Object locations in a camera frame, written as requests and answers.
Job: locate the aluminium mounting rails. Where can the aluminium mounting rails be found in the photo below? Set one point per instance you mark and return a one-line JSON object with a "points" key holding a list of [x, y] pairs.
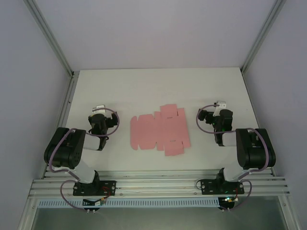
{"points": [[156, 182]]}

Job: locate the pink paper box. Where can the pink paper box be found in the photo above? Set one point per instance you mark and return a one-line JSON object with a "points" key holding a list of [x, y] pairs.
{"points": [[153, 134]]}

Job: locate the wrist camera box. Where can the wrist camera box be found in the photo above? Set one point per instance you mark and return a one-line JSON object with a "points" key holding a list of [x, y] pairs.
{"points": [[220, 105], [99, 109]]}

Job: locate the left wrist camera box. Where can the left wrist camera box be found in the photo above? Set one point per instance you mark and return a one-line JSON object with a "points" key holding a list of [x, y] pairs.
{"points": [[99, 109]]}

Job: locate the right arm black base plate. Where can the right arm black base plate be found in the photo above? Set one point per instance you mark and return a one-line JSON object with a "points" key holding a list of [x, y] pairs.
{"points": [[208, 188]]}

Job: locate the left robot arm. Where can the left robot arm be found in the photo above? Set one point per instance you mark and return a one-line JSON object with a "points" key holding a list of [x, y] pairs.
{"points": [[79, 172]]}

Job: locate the aluminium table side rail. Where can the aluminium table side rail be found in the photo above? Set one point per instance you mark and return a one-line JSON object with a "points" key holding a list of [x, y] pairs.
{"points": [[66, 107], [257, 115]]}

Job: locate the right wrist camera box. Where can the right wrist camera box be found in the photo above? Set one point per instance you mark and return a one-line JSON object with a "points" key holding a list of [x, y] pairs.
{"points": [[220, 105]]}

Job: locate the aluminium frame post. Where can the aluminium frame post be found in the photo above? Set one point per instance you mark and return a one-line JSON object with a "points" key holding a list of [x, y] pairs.
{"points": [[261, 36], [50, 38]]}

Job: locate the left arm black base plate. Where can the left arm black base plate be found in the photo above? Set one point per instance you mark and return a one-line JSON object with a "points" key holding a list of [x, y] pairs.
{"points": [[105, 188]]}

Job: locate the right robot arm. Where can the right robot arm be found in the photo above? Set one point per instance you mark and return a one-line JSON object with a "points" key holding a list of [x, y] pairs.
{"points": [[249, 153]]}

